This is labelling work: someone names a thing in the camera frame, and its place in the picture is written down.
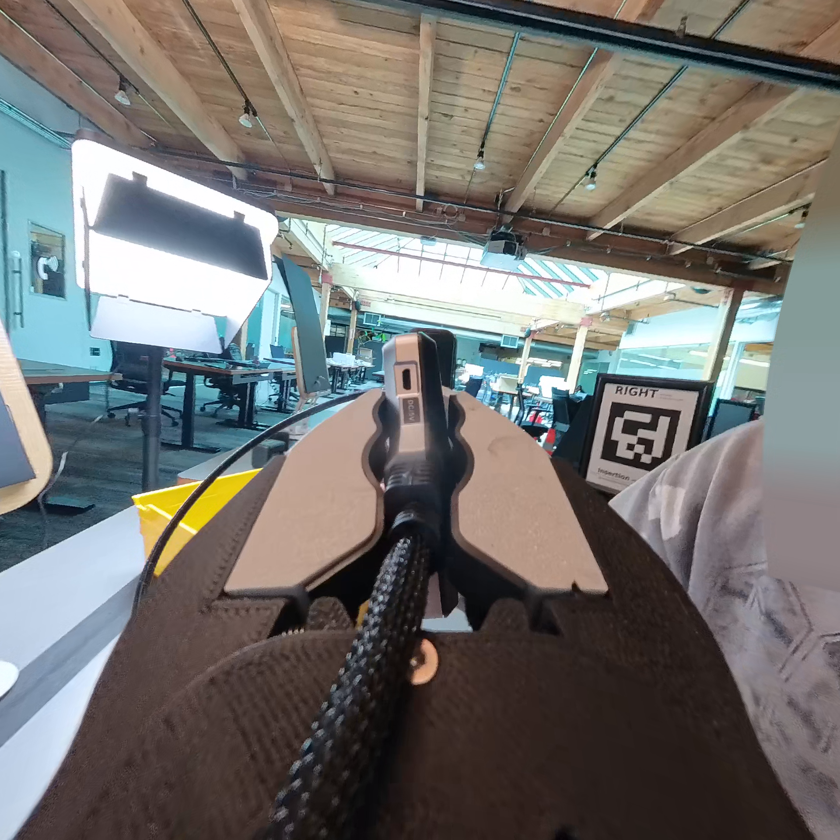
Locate black office chair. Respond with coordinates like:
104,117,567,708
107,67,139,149
107,341,182,427

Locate wall phone sign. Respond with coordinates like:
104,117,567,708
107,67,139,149
29,222,67,300

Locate thin black cable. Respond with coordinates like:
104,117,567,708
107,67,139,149
133,388,388,614

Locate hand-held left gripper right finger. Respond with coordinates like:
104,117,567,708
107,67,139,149
446,390,609,627

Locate ceiling projector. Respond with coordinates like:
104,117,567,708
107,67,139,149
481,228,526,266

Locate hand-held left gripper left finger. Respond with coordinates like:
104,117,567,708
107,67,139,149
223,390,395,611

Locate silver multiport hub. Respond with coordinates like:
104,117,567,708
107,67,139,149
379,330,458,500

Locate black framed tag sign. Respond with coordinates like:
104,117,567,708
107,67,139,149
577,373,716,494

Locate yellow storage bin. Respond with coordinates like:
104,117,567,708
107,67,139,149
131,469,263,578

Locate black ceiling track rail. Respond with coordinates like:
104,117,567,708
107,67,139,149
420,0,840,89

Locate wooden desk black legs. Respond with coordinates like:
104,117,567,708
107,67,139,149
163,357,298,454
18,360,123,514

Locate black braided hdmi cable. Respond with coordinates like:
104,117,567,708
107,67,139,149
269,453,454,840

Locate lit studio light panel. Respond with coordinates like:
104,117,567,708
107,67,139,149
71,131,280,493

